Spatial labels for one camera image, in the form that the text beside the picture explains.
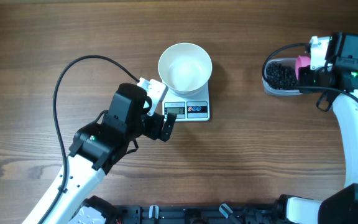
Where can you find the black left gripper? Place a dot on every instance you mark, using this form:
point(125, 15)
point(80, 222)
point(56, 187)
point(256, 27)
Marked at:
point(159, 126)

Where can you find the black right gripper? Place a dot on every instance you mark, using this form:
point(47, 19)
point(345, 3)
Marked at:
point(305, 78)

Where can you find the pink scoop with blue handle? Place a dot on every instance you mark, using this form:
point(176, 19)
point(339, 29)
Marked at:
point(301, 62)

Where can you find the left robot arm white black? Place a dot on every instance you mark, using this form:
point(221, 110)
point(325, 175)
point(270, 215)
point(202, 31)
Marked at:
point(99, 145)

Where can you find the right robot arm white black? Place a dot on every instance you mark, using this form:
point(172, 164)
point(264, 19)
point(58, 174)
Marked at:
point(333, 72)

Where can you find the white digital kitchen scale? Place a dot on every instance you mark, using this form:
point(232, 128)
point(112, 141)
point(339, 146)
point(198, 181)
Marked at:
point(188, 108)

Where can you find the white bowl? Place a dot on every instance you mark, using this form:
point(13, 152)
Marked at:
point(185, 68)

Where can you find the clear plastic container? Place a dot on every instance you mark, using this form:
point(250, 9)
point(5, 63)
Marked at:
point(269, 89)

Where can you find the black beans in container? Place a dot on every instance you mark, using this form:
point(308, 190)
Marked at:
point(281, 76)

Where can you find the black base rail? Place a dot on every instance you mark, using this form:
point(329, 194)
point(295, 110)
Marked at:
point(224, 213)

